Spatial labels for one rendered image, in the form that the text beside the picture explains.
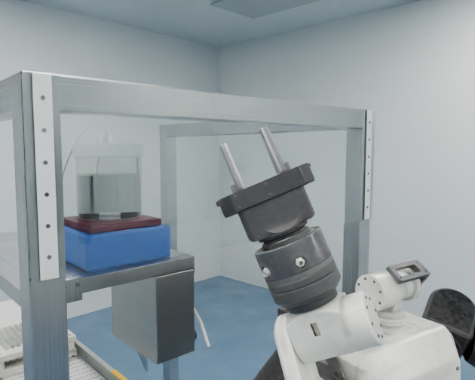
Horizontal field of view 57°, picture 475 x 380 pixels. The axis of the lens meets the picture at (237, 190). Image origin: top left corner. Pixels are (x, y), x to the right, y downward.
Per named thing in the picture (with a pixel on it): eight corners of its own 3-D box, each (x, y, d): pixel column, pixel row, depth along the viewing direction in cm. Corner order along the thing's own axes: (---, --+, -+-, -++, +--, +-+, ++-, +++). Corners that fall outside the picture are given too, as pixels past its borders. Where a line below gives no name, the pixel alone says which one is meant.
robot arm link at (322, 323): (256, 291, 52) (294, 381, 52) (341, 263, 48) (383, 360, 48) (280, 265, 63) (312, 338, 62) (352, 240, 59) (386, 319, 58)
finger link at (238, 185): (225, 141, 53) (245, 188, 53) (225, 145, 56) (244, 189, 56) (213, 146, 53) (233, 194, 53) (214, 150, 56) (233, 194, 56)
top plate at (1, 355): (76, 340, 146) (76, 335, 146) (-5, 365, 130) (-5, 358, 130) (50, 320, 164) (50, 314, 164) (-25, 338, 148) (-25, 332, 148)
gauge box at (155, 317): (195, 350, 104) (194, 268, 102) (157, 365, 97) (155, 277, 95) (148, 323, 121) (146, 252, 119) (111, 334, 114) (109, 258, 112)
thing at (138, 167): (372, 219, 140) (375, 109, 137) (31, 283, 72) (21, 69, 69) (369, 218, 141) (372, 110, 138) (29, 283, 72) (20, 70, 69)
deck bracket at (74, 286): (83, 300, 84) (82, 277, 84) (56, 306, 81) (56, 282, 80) (81, 299, 85) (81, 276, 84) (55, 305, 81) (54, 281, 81)
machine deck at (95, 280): (194, 272, 102) (194, 255, 102) (20, 312, 77) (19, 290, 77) (85, 234, 148) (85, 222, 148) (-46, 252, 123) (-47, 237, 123)
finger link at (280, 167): (258, 131, 57) (277, 176, 56) (260, 127, 53) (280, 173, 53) (270, 127, 57) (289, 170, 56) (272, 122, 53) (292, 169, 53)
